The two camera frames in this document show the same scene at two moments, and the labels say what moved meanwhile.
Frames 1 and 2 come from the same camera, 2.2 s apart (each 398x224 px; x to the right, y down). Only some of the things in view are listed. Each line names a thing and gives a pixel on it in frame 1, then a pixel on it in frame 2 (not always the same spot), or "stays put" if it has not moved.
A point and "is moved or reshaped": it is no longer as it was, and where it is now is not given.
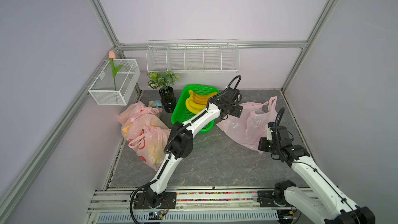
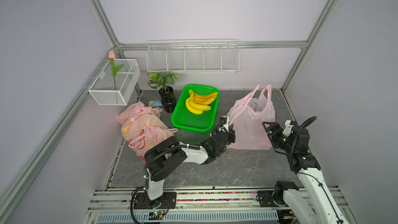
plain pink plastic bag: (252, 124) is moved or reshaped
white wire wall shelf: (193, 55) stays put
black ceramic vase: (168, 101) stays put
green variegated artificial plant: (162, 80) stays put
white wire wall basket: (115, 82) stays put
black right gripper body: (266, 145) -> (278, 139)
